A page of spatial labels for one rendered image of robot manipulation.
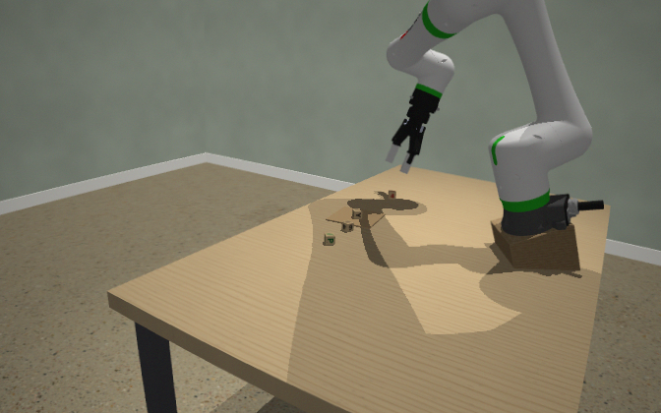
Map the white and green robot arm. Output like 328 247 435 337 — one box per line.
387 0 604 236

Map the tan flat mat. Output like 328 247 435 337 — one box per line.
326 206 385 229

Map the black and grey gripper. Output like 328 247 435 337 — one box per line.
386 106 430 174

